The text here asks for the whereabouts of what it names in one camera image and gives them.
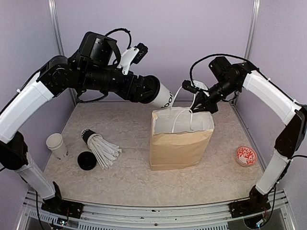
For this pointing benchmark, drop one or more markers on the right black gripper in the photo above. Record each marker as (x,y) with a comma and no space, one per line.
(209,105)

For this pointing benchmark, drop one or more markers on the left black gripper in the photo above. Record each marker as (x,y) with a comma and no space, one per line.
(135,95)

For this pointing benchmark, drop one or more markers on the brown paper bag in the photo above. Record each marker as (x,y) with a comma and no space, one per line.
(178,138)

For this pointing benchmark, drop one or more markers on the black cup holding straws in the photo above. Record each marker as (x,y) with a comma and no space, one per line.
(87,134)

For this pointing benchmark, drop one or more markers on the bundle of white straws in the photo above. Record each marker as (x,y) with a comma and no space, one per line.
(105,152)

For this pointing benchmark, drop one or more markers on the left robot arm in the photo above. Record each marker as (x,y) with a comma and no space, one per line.
(96,65)

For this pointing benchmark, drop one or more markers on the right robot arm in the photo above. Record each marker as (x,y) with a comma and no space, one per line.
(233,78)

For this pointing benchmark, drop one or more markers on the red patterned small plate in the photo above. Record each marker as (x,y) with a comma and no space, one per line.
(246,156)

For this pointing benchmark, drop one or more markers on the stack of black lids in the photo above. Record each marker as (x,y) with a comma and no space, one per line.
(86,160)

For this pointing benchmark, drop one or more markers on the stack of white paper cups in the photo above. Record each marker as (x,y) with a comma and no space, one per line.
(56,145)

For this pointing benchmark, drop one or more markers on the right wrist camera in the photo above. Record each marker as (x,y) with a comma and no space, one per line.
(194,87)

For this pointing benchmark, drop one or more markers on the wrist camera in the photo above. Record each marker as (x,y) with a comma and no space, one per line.
(194,87)
(132,55)

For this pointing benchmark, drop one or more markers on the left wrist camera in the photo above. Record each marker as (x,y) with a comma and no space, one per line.
(132,55)

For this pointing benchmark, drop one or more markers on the right aluminium corner post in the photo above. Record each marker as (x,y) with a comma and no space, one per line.
(252,28)

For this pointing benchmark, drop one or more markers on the aluminium corner post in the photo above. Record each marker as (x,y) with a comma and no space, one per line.
(252,28)
(55,25)

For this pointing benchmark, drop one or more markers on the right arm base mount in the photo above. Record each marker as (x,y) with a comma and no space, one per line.
(246,207)

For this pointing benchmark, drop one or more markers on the left aluminium corner post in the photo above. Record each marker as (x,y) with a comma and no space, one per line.
(55,25)

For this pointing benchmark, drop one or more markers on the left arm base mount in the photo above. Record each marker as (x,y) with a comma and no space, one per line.
(62,207)

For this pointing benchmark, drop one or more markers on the front aluminium frame rail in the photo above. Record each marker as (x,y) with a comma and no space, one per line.
(214,216)

